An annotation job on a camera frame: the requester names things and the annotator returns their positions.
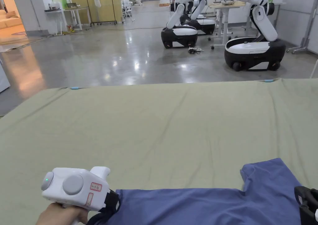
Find large white black wheeled robot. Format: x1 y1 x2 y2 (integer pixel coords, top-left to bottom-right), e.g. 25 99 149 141
216 0 287 72

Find power strip with cable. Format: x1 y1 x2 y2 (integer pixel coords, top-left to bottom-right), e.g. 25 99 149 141
188 46 205 55

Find white-legged wooden top desk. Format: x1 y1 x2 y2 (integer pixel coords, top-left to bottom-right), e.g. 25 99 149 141
208 0 252 49

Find bed with pale green sheet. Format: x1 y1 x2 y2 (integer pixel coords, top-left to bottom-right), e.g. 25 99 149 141
0 78 318 225

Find person's left hand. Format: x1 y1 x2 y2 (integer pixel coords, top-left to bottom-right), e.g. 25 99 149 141
36 202 89 225

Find beige folding screen on rack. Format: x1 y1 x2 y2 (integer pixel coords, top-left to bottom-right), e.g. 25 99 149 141
69 0 123 27

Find beige sofa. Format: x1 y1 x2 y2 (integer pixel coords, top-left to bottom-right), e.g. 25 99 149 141
0 10 24 30

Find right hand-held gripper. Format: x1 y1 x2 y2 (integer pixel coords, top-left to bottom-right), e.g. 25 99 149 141
294 186 318 225

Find dark blue shirt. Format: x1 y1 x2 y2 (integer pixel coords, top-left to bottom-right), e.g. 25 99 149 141
87 158 306 225

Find small white table with device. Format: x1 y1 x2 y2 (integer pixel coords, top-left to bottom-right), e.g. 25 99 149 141
44 2 68 36

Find grey metal stand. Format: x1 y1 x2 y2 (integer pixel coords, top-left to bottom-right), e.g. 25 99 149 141
287 0 318 55

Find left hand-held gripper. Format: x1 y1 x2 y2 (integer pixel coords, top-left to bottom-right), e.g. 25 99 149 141
41 166 120 213

